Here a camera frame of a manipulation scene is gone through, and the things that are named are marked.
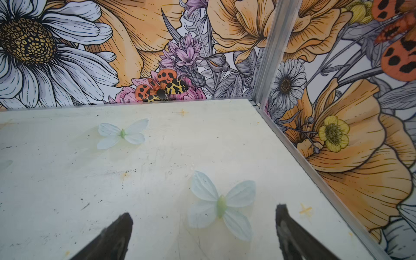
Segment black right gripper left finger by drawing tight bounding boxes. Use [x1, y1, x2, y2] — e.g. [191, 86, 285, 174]
[71, 212, 133, 260]

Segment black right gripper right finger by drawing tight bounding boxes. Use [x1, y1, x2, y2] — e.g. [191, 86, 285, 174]
[275, 204, 338, 260]

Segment aluminium table edge rail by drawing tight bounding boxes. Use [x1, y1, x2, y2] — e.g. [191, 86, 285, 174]
[248, 98, 390, 260]

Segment aluminium corner post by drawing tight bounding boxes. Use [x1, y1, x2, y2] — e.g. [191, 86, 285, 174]
[252, 1, 302, 110]

